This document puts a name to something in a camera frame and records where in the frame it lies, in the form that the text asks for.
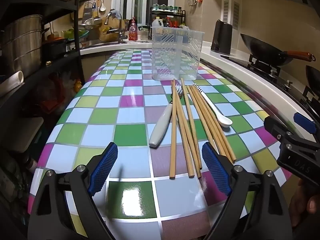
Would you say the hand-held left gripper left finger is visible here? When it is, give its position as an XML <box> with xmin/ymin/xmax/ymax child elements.
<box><xmin>27</xmin><ymin>142</ymin><xmax>118</xmax><ymax>240</ymax></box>

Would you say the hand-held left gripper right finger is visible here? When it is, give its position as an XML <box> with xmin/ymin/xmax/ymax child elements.
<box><xmin>201</xmin><ymin>142</ymin><xmax>293</xmax><ymax>240</ymax></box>

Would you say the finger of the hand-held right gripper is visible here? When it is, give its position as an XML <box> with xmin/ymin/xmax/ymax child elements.
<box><xmin>264</xmin><ymin>116</ymin><xmax>293</xmax><ymax>143</ymax></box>
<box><xmin>293</xmin><ymin>112</ymin><xmax>320</xmax><ymax>152</ymax></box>

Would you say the white spoon with striped handle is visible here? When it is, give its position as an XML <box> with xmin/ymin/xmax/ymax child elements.
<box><xmin>192</xmin><ymin>83</ymin><xmax>233</xmax><ymax>128</ymax></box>

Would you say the set of wooden chopsticks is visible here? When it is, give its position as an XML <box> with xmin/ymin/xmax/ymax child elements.
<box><xmin>169</xmin><ymin>78</ymin><xmax>237</xmax><ymax>180</ymax></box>

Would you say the grey-handled metal fork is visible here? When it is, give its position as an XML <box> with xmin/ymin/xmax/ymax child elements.
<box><xmin>149</xmin><ymin>82</ymin><xmax>185</xmax><ymax>148</ymax></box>

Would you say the clear plastic utensil holder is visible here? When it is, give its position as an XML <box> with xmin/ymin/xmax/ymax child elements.
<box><xmin>151</xmin><ymin>26</ymin><xmax>205</xmax><ymax>81</ymax></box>

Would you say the person's right hand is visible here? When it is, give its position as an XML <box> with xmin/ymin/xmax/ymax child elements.
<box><xmin>289</xmin><ymin>177</ymin><xmax>320</xmax><ymax>230</ymax></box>

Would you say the checkered tablecloth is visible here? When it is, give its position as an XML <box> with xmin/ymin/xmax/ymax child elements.
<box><xmin>27</xmin><ymin>50</ymin><xmax>293</xmax><ymax>240</ymax></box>

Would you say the dark pan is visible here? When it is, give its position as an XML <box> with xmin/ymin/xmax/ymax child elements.
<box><xmin>305</xmin><ymin>65</ymin><xmax>320</xmax><ymax>95</ymax></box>

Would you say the black gas stove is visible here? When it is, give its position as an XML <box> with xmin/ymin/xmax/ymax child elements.
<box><xmin>220</xmin><ymin>54</ymin><xmax>320</xmax><ymax>120</ymax></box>

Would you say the red bag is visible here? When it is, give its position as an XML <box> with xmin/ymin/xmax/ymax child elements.
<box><xmin>37</xmin><ymin>72</ymin><xmax>73</xmax><ymax>115</ymax></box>

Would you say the black electric kettle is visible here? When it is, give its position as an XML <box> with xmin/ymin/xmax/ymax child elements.
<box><xmin>210</xmin><ymin>19</ymin><xmax>233</xmax><ymax>54</ymax></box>

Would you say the white paper roll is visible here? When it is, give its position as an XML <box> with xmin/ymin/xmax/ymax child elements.
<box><xmin>0</xmin><ymin>70</ymin><xmax>25</xmax><ymax>97</ymax></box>

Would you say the black pot with orange lid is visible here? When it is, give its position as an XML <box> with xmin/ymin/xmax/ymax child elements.
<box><xmin>42</xmin><ymin>38</ymin><xmax>68</xmax><ymax>60</ymax></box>

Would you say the wooden cutting board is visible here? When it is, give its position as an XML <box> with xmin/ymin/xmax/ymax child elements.
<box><xmin>99</xmin><ymin>17</ymin><xmax>120</xmax><ymax>43</ymax></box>

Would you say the steel kitchen faucet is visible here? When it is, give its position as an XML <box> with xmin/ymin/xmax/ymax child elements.
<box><xmin>104</xmin><ymin>11</ymin><xmax>128</xmax><ymax>44</ymax></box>

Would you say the green bowl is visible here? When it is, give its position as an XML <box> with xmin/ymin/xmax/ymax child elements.
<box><xmin>67</xmin><ymin>29</ymin><xmax>89</xmax><ymax>39</ymax></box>

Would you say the red soap bottle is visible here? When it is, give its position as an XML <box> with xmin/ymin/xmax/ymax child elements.
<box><xmin>128</xmin><ymin>17</ymin><xmax>139</xmax><ymax>41</ymax></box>

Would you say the black shelf rack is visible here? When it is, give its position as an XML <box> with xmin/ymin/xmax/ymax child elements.
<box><xmin>0</xmin><ymin>0</ymin><xmax>87</xmax><ymax>135</ymax></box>

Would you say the steel colander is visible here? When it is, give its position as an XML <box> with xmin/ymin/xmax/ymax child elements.
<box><xmin>80</xmin><ymin>17</ymin><xmax>102</xmax><ymax>29</ymax></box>

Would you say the row of sauce bottles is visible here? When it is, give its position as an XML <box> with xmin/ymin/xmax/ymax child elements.
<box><xmin>164</xmin><ymin>16</ymin><xmax>187</xmax><ymax>28</ymax></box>

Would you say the large steel stockpot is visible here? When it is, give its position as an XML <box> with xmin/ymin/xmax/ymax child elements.
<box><xmin>0</xmin><ymin>14</ymin><xmax>45</xmax><ymax>78</ymax></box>

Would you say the black spice rack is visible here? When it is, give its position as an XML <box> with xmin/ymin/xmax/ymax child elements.
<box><xmin>150</xmin><ymin>7</ymin><xmax>187</xmax><ymax>29</ymax></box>

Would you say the metal grater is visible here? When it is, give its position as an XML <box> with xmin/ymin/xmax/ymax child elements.
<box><xmin>84</xmin><ymin>1</ymin><xmax>93</xmax><ymax>20</ymax></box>

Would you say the row of spice jars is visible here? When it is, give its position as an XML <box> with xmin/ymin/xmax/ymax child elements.
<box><xmin>152</xmin><ymin>4</ymin><xmax>182</xmax><ymax>13</ymax></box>

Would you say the white-framed window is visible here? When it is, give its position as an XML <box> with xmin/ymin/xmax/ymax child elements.
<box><xmin>111</xmin><ymin>0</ymin><xmax>173</xmax><ymax>28</ymax></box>

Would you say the black wok with orange handle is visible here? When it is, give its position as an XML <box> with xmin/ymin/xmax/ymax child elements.
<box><xmin>240</xmin><ymin>33</ymin><xmax>316</xmax><ymax>67</ymax></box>

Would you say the white wall vent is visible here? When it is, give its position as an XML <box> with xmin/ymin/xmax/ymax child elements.
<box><xmin>233</xmin><ymin>2</ymin><xmax>240</xmax><ymax>28</ymax></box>
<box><xmin>223</xmin><ymin>0</ymin><xmax>230</xmax><ymax>23</ymax></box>

